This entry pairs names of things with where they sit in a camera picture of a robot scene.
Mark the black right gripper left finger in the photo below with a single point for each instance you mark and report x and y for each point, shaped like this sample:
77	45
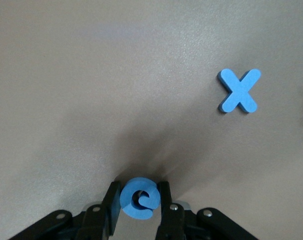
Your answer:
101	220

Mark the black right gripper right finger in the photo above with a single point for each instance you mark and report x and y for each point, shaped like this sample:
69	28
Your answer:
170	220

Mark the blue foam lowercase e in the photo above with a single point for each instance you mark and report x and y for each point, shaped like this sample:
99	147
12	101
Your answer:
131	210

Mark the blue foam letter x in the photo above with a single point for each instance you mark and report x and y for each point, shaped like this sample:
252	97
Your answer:
239	91

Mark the brown table cover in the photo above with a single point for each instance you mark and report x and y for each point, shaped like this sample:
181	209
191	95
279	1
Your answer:
91	75

